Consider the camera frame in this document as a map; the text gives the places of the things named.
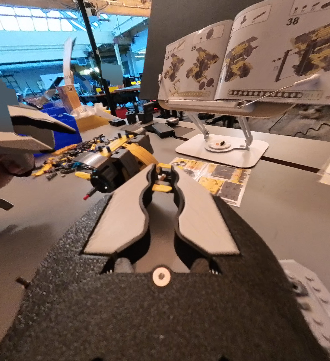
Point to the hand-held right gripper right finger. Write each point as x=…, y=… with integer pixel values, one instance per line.
x=207, y=225

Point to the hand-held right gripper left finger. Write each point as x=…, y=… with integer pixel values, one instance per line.
x=117, y=222

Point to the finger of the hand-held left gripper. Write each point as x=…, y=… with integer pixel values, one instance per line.
x=12, y=142
x=40, y=114

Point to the yellow toy beam with holes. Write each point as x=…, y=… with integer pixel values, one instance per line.
x=162, y=188

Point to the blue plastic bin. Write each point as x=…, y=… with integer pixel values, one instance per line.
x=52, y=108
x=69, y=135

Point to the brown cardboard box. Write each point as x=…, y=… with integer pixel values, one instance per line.
x=69, y=98

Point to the printed instruction sheet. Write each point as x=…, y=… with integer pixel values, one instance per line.
x=224, y=183

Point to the pile of toy building pieces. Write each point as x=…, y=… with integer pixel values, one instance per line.
x=66, y=158

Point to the yellow box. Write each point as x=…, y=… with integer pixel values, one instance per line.
x=93, y=124

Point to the white paper strip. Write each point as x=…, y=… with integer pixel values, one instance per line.
x=68, y=62

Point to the clear plastic bag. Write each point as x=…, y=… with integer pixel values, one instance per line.
x=103, y=112

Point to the yellow and black toy vehicle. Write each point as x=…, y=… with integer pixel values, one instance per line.
x=131, y=158

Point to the white book stand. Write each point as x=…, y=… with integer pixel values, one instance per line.
x=238, y=158

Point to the low black box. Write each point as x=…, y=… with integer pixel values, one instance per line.
x=117, y=122

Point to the black toy connector pin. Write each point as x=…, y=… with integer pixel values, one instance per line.
x=22, y=282

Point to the background work table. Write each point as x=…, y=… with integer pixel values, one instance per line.
x=125, y=89

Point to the small black box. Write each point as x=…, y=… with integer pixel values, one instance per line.
x=131, y=118

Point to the black pole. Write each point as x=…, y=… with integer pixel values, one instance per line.
x=93, y=36

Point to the black table mat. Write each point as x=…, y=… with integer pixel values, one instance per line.
x=184, y=132

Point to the black flat box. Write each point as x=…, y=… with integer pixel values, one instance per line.
x=162, y=129

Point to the black upright box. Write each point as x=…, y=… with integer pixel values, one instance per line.
x=148, y=111

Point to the small grey device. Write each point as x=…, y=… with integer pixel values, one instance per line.
x=173, y=120

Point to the grey toy tyre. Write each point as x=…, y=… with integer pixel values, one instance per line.
x=323, y=310

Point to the dark grey board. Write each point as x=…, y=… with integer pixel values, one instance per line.
x=176, y=19

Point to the open instruction booklet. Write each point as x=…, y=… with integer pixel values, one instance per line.
x=266, y=56

